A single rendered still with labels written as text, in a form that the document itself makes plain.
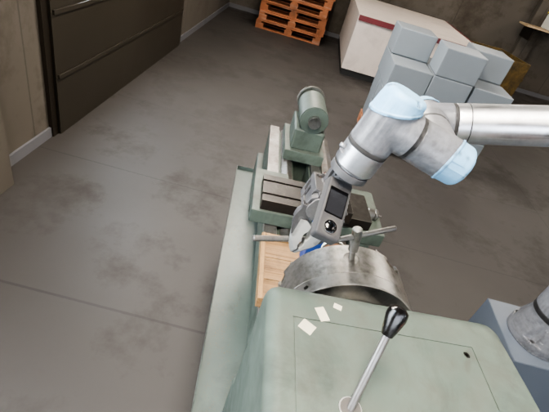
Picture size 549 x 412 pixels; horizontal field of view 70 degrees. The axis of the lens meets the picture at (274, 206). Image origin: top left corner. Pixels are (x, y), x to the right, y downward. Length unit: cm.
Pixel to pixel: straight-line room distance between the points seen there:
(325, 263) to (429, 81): 356
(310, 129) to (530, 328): 120
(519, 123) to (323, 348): 52
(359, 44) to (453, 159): 608
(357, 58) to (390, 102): 614
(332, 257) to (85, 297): 165
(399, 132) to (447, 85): 373
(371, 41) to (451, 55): 261
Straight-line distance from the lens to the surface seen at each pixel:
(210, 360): 148
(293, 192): 153
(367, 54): 677
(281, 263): 134
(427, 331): 83
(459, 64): 433
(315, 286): 86
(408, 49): 462
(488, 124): 81
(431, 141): 67
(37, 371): 212
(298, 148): 195
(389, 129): 64
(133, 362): 209
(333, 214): 67
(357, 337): 74
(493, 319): 125
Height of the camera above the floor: 180
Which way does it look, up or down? 36 degrees down
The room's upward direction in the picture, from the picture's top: 17 degrees clockwise
